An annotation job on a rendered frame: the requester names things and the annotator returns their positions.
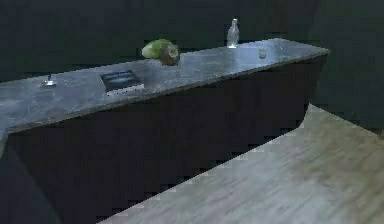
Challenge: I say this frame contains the dark counter with grey top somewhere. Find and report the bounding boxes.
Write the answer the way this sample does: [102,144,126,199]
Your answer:
[0,37,330,224]

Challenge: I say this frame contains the clear glass bottle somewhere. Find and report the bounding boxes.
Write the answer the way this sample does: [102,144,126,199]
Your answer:
[226,18,241,50]

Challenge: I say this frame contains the green lettuce head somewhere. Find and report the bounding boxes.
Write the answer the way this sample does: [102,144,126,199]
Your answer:
[141,38,181,67]

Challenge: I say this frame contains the small silver candle holder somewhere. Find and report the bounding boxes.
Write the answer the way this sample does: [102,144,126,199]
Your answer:
[40,73,58,89]

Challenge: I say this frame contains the dark blue book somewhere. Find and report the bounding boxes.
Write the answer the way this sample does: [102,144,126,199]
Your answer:
[99,69,146,96]

